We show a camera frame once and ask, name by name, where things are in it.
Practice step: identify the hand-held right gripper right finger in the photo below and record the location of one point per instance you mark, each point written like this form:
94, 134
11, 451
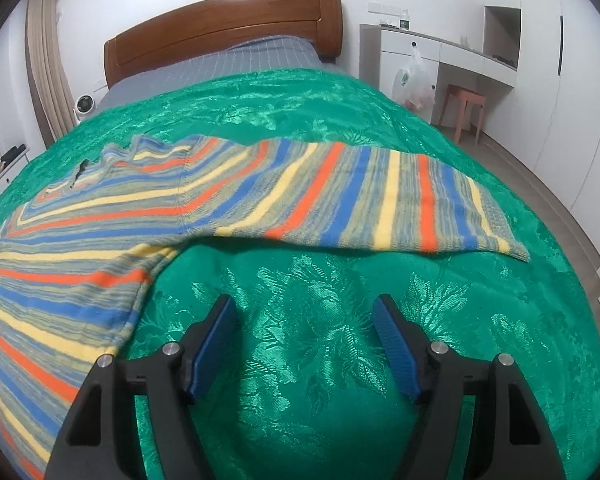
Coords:
397, 350

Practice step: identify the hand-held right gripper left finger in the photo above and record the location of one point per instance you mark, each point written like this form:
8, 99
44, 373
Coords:
212, 345

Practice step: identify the striped knit sweater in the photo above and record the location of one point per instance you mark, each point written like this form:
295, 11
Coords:
280, 190

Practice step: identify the white shelf with clothes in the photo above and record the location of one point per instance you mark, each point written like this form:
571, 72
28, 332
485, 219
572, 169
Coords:
5, 165

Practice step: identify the green patterned blanket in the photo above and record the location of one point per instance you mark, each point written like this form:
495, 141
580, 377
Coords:
305, 310

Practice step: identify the pink stool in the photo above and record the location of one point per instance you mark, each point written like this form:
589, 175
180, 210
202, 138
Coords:
462, 95

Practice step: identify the white plastic bag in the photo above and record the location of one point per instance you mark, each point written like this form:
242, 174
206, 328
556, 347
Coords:
412, 80

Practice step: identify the small white fan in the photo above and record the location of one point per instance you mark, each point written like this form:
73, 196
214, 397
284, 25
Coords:
85, 106

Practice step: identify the grey striped pillow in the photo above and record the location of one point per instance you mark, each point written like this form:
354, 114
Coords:
240, 60

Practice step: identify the white wardrobe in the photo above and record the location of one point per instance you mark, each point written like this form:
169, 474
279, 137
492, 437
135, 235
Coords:
580, 110

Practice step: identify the white built-in desk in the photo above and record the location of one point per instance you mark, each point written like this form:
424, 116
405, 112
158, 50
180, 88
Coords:
425, 45

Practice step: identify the wooden bed headboard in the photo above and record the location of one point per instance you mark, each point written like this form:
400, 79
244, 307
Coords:
220, 25

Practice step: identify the beige curtain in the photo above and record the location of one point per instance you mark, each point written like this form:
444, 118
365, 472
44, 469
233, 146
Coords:
47, 60

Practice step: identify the clear plastic bottle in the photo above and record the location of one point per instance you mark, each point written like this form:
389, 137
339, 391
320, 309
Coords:
404, 20

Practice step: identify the white wall socket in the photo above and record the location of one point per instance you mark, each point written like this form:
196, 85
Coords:
382, 8

